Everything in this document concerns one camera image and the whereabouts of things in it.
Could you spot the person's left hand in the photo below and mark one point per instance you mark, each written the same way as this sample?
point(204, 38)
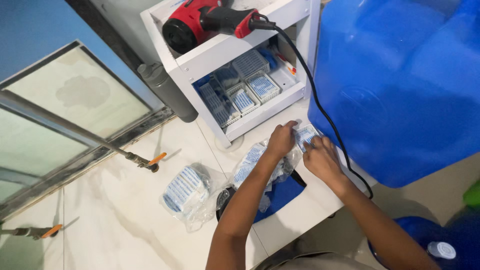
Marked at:
point(280, 140)

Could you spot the person's right hand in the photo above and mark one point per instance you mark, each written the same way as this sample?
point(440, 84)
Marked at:
point(322, 161)

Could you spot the person's right fingers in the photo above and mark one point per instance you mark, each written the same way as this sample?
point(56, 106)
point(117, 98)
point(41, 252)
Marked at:
point(317, 144)

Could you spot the person's left fingers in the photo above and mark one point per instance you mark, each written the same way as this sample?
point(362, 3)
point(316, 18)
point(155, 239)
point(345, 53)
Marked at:
point(291, 124)

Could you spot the white blue printed packet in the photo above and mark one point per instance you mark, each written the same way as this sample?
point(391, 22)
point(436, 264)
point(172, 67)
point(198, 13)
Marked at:
point(304, 133)

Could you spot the white basket of packets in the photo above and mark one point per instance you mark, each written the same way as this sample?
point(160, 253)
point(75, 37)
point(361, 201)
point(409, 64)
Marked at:
point(250, 63)
point(263, 87)
point(243, 100)
point(218, 107)

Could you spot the clear bag of loose packets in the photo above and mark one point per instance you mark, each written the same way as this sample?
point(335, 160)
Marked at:
point(249, 159)

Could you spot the white orange tube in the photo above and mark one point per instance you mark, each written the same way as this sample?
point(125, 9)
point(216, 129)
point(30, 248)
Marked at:
point(285, 63)

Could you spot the dark blue cloth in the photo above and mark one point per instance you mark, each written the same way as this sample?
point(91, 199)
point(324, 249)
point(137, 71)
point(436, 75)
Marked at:
point(281, 197)

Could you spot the large blue water container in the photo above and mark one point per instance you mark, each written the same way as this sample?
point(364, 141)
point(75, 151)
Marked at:
point(393, 93)

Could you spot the white shelf unit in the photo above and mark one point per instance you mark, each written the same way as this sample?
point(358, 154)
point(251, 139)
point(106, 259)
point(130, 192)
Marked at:
point(225, 47)

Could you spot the black round container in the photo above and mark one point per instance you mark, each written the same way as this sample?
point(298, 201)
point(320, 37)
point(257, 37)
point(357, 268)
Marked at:
point(222, 210)

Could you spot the person's grey trousers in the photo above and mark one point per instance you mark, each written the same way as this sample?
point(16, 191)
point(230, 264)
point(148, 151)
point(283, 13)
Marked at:
point(322, 262)

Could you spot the clear bag of stacked packets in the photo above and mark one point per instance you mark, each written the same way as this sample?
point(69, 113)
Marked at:
point(185, 191)

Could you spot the grey plastic pipe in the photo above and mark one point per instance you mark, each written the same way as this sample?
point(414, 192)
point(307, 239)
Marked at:
point(168, 93)

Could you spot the red black heat gun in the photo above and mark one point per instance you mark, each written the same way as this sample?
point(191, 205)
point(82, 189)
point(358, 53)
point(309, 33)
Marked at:
point(187, 22)

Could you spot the blue bottle with white cap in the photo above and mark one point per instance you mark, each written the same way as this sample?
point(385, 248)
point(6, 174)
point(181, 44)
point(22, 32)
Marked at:
point(431, 243)

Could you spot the green plastic object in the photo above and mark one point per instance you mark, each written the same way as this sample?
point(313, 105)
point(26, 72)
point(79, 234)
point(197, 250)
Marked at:
point(473, 195)

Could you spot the glass panel with metal frame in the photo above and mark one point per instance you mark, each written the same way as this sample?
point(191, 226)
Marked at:
point(93, 93)

